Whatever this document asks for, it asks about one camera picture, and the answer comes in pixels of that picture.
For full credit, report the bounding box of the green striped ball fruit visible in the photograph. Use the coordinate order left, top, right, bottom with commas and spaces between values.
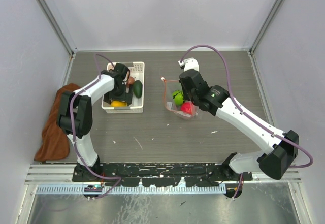
172, 90, 184, 106

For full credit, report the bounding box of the red apple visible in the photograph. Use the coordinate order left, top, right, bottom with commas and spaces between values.
180, 102, 193, 115

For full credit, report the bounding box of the dark green avocado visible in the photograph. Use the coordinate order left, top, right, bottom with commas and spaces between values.
133, 80, 143, 98

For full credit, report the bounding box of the clear orange zip bag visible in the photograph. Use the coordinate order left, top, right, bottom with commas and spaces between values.
161, 77, 199, 120

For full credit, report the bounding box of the yellow lemon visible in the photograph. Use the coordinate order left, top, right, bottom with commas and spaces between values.
110, 101, 127, 107

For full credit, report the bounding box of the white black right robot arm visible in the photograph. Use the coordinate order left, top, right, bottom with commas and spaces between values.
179, 69, 299, 180

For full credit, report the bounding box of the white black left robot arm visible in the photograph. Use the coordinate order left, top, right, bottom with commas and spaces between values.
57, 63, 133, 181

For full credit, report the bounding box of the brown kiwi fruit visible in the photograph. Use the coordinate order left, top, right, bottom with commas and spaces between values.
126, 76, 135, 85

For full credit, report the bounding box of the white perforated plastic basket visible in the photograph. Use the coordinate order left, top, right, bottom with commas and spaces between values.
101, 61, 145, 114

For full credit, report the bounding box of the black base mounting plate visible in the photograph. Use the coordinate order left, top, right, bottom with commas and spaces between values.
72, 162, 253, 187

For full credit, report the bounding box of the brown cloth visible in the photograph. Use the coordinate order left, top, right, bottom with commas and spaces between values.
34, 83, 80, 162

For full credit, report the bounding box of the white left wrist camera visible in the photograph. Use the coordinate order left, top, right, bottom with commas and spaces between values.
107, 63, 115, 71

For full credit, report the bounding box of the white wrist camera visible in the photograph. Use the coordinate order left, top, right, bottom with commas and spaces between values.
107, 63, 115, 71
178, 57, 199, 71

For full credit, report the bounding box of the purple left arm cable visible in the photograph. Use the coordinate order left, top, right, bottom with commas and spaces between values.
71, 53, 122, 200

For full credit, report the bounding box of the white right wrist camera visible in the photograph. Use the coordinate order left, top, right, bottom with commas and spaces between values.
178, 57, 199, 71

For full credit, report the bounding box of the aluminium frame post left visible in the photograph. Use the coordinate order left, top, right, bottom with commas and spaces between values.
37, 0, 76, 57

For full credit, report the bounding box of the aluminium frame post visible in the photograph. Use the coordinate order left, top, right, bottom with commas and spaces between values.
37, 0, 76, 57
250, 0, 297, 56

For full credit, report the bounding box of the aluminium frame post right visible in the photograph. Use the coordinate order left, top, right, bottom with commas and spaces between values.
250, 0, 297, 56

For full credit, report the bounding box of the slotted cable duct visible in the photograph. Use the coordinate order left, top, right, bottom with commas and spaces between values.
36, 184, 226, 195

